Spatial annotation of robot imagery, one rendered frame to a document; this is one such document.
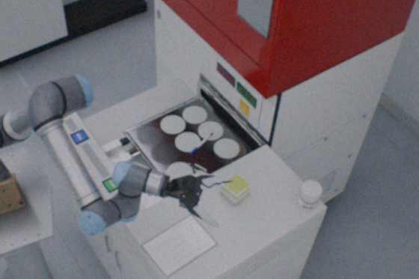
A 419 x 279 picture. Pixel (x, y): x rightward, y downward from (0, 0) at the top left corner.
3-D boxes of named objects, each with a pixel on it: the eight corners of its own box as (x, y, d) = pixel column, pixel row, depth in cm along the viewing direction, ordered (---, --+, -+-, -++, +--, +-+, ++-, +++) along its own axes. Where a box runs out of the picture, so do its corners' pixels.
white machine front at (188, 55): (159, 50, 262) (158, -20, 232) (267, 164, 219) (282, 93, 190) (154, 52, 261) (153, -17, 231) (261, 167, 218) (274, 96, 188)
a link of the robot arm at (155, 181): (153, 166, 164) (144, 191, 161) (167, 170, 164) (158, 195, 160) (153, 173, 171) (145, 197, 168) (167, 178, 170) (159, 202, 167)
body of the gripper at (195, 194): (204, 190, 171) (167, 179, 172) (205, 182, 163) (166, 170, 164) (197, 212, 168) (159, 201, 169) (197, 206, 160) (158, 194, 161)
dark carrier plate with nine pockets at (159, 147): (199, 99, 231) (199, 98, 231) (249, 152, 213) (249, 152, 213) (127, 132, 217) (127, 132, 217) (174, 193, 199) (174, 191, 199)
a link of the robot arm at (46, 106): (22, 83, 156) (102, 231, 153) (51, 75, 164) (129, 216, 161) (6, 101, 163) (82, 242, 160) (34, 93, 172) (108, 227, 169)
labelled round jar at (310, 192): (307, 191, 194) (313, 176, 186) (320, 206, 190) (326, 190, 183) (292, 201, 191) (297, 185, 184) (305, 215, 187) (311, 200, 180)
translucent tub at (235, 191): (234, 182, 195) (236, 171, 190) (250, 195, 191) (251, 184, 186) (219, 194, 191) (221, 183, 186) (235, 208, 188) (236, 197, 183)
